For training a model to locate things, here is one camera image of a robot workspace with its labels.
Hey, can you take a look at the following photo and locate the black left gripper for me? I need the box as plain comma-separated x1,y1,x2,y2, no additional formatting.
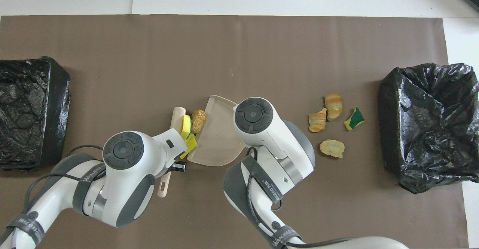
167,160,187,173

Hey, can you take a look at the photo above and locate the yellow sponge piece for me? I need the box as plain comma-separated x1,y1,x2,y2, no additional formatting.
180,133,198,160

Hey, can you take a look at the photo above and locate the yellow sponge piece green-backed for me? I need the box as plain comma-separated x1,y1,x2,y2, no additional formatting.
180,114,193,140

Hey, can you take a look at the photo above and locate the pale pink plastic dustpan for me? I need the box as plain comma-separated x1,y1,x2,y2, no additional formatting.
186,95,247,167

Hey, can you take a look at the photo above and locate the beige handled black bristle brush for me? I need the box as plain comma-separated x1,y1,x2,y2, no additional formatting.
157,107,187,199

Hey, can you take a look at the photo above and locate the brown cracked sponge lump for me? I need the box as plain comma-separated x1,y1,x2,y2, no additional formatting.
191,109,207,134

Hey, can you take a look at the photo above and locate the small orange striped sponge roll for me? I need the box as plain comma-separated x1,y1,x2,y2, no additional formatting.
308,108,327,133

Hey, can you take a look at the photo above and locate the pale yellow sponge chip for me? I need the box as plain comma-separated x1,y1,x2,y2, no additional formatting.
319,139,345,159

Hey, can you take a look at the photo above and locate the large orange striped sponge roll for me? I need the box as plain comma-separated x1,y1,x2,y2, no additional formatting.
324,93,344,122

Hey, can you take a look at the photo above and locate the green-topped yellow sponge wedge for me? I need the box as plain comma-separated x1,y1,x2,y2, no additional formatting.
344,107,366,131

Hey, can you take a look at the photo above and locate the black bag covered flat bin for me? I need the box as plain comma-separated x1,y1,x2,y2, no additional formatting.
0,56,71,172

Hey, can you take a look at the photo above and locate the open black bag lined bin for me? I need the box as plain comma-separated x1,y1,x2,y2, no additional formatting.
377,62,479,194

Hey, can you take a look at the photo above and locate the brown paper table mat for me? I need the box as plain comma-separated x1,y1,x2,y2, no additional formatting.
0,15,469,249

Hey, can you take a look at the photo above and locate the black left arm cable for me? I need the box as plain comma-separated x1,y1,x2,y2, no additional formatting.
24,144,109,213

